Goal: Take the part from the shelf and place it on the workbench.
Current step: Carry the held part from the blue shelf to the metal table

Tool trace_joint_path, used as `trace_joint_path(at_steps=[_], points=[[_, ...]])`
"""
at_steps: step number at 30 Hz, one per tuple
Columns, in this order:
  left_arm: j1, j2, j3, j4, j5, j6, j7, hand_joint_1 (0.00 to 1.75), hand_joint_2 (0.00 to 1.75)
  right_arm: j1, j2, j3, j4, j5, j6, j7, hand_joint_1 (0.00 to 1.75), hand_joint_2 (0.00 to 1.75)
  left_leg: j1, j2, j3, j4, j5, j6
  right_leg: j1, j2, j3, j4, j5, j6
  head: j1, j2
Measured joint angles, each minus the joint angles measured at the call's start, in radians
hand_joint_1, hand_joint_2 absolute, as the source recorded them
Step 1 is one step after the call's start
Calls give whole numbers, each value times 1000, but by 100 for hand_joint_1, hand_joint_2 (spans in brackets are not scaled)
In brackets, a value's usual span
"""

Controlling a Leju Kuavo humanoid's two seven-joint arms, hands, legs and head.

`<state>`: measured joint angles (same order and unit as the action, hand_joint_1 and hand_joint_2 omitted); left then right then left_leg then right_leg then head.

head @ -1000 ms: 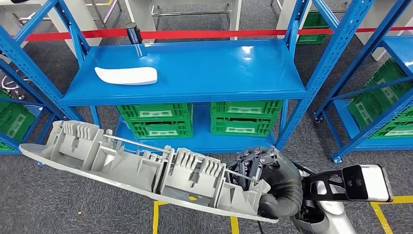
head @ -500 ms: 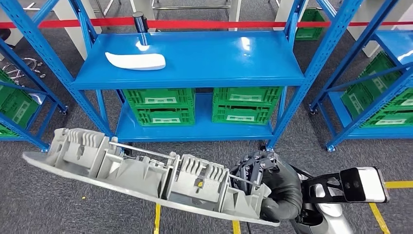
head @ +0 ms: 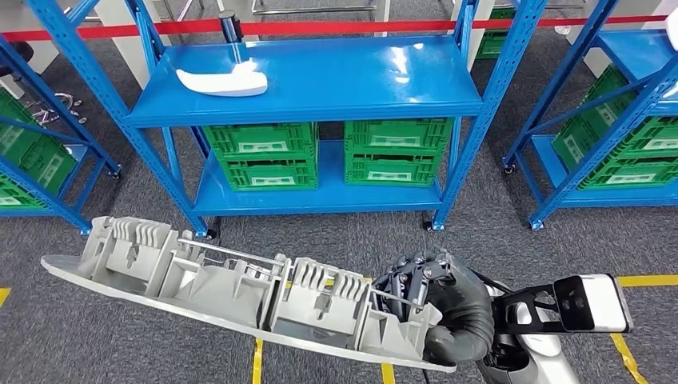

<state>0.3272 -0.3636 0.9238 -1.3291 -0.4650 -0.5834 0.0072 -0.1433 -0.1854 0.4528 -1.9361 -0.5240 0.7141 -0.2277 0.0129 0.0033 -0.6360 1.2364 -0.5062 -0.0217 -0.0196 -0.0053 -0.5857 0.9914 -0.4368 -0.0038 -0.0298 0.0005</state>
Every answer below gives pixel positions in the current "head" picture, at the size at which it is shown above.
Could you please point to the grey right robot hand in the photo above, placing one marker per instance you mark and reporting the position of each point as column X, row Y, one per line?
column 466, row 307

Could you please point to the silver plastic wheel hubcap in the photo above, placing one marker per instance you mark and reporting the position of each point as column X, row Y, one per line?
column 212, row 297

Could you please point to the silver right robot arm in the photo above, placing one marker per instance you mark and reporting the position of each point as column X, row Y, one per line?
column 545, row 366

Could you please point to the blue steel shelf rack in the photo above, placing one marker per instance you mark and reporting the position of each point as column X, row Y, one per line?
column 69, row 214
column 598, row 199
column 318, row 74

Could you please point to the white plastic trim part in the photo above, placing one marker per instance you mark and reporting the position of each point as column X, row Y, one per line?
column 222, row 85

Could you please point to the yellow floor tape square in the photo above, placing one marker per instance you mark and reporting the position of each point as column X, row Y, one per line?
column 257, row 360
column 651, row 280
column 4, row 297

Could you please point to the clear plastic bottle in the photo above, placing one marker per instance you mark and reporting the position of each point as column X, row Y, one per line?
column 562, row 29

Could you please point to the red barrier tape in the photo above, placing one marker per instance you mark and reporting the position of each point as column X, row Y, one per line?
column 318, row 26

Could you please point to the chrome chair base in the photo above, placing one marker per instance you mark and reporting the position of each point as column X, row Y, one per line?
column 68, row 100

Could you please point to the black chair seat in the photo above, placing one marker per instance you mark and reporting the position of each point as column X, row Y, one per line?
column 16, row 55

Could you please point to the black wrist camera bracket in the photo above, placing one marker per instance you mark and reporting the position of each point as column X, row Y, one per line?
column 508, row 312

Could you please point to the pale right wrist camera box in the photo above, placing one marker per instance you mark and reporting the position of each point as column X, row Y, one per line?
column 598, row 302

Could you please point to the black stanchion post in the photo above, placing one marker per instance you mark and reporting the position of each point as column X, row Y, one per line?
column 231, row 26

